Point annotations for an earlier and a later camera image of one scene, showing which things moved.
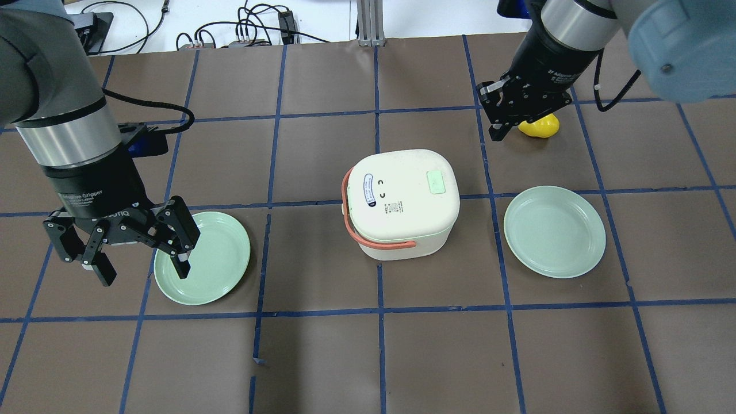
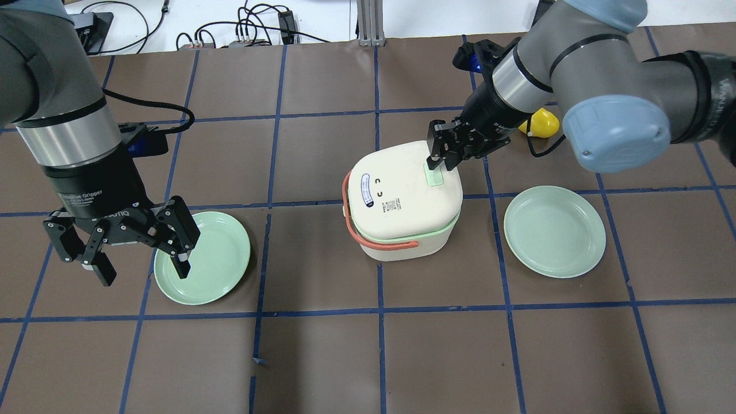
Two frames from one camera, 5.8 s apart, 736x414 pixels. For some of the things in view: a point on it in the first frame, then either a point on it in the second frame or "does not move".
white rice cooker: (401, 205) does not move
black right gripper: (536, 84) -> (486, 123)
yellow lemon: (543, 127) does not move
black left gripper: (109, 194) does not move
